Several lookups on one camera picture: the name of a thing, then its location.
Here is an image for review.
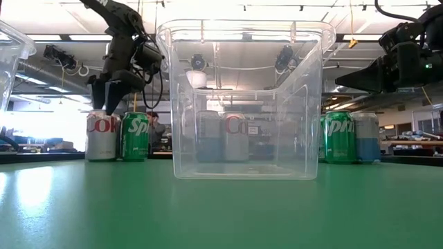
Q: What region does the black table frame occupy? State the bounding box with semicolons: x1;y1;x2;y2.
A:
0;151;443;167

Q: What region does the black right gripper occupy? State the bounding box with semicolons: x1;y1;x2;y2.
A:
334;41;443;93

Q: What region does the wooden workbench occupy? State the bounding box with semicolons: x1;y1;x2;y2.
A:
380;129;443;156

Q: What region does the white hanging lamp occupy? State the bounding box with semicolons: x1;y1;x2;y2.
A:
186;70;208;89

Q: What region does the long ceiling light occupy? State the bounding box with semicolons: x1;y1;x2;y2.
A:
342;33;383;42
26;34;62;42
69;34;114;42

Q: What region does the person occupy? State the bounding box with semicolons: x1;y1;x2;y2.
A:
147;111;167;153

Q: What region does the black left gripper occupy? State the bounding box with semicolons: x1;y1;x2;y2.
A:
88;68;146;116

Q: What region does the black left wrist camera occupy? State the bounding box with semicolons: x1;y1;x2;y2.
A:
134;43;164;75

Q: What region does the clear plastic bin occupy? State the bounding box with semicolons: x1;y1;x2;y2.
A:
0;19;37;115
155;19;337;181

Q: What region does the green table mat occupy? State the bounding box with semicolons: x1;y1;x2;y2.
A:
0;158;443;249

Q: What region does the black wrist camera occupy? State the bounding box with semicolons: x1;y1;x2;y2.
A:
379;22;422;51
134;43;164;75

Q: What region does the grey ceiling duct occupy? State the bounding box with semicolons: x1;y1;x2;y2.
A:
17;60;91;94

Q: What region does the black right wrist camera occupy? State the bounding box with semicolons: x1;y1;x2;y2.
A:
379;22;422;51

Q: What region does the black ceiling camera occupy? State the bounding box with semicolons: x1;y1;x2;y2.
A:
275;44;298;72
43;44;78;70
190;53;208;72

